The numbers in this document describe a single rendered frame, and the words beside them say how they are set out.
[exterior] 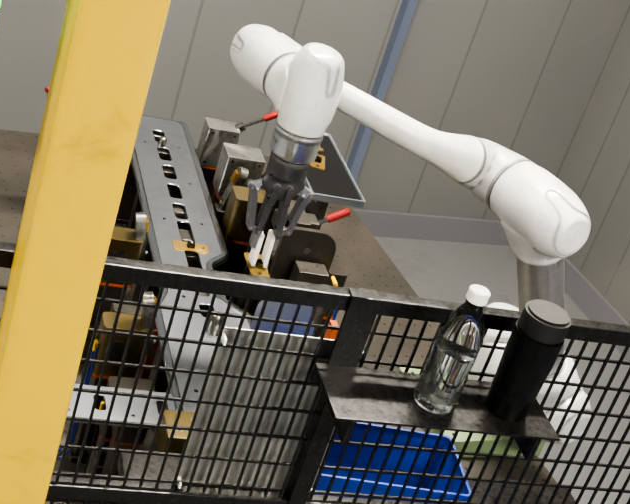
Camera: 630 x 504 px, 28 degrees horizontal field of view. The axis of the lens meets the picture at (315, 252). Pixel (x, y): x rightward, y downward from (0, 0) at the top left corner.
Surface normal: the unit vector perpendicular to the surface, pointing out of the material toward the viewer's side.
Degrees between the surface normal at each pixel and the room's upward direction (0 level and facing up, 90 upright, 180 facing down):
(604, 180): 90
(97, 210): 90
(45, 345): 90
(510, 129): 90
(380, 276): 0
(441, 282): 0
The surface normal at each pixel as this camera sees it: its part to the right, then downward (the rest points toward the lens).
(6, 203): 0.29, -0.84
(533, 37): 0.36, 0.54
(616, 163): -0.89, -0.06
